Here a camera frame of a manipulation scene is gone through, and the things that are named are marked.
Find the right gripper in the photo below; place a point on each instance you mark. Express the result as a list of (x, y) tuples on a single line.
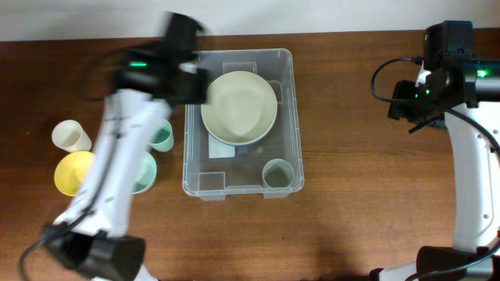
[(403, 111)]

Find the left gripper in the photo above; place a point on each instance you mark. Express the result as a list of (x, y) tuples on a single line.
[(201, 78)]

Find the mint green plastic cup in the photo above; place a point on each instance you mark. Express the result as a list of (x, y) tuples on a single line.
[(163, 141)]

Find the cream bowl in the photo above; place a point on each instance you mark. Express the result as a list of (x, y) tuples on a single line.
[(241, 108)]

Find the mint green small bowl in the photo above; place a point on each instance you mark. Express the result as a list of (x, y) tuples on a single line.
[(147, 174)]

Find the dark blue bowl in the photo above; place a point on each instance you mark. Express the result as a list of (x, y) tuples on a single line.
[(254, 143)]

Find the white plastic cup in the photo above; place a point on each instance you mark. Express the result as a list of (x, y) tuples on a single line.
[(70, 136)]

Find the grey plastic cup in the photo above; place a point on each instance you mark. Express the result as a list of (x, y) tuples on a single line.
[(277, 173)]

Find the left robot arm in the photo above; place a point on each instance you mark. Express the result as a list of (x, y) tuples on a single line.
[(90, 237)]

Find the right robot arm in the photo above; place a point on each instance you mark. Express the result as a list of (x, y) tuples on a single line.
[(473, 127)]

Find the white label in container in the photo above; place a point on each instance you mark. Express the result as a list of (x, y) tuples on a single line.
[(218, 149)]

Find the clear plastic storage container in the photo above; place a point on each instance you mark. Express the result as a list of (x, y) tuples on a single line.
[(215, 178)]

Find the yellow small bowl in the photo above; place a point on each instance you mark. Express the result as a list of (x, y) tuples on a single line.
[(71, 171)]

